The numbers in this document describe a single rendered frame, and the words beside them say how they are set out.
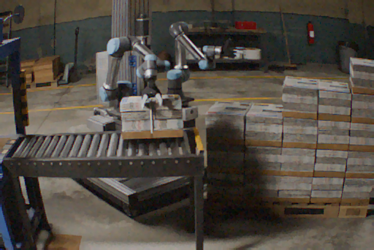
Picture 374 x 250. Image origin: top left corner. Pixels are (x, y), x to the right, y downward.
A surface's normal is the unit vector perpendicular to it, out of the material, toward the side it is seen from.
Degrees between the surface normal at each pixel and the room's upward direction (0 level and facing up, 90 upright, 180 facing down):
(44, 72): 90
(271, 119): 90
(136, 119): 83
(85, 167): 90
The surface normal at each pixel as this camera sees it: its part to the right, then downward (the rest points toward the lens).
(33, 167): 0.07, 0.29
